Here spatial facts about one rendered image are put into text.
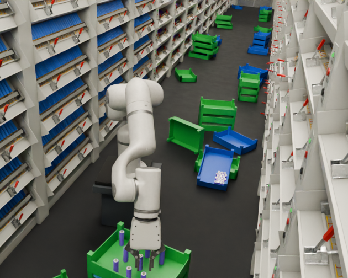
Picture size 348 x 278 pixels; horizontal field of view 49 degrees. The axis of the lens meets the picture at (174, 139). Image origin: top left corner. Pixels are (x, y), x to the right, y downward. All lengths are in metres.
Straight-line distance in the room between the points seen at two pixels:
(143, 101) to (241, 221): 1.23
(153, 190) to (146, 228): 0.13
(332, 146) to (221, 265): 1.37
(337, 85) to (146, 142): 0.68
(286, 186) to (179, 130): 1.83
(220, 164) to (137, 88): 1.45
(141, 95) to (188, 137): 1.72
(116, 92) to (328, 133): 0.90
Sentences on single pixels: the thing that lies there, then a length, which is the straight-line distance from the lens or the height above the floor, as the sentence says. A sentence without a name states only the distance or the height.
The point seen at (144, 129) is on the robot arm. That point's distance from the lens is 1.27.
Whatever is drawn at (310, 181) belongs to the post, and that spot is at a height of 1.00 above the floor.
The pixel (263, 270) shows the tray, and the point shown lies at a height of 0.35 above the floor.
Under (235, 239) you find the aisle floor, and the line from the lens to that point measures 2.21.
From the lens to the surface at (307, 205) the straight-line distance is 0.91.
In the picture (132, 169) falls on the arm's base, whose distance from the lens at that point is 2.04.
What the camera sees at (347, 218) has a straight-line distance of 0.59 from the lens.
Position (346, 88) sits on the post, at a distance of 0.79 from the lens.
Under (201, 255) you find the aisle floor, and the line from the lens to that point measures 2.07.
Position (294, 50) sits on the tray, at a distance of 2.20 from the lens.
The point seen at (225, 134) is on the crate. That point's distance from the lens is 3.28.
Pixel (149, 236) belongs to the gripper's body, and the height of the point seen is 0.59.
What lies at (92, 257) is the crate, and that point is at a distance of 1.38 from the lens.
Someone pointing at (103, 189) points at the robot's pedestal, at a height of 0.27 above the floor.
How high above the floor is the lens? 1.43
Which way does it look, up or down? 27 degrees down
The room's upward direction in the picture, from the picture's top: 5 degrees clockwise
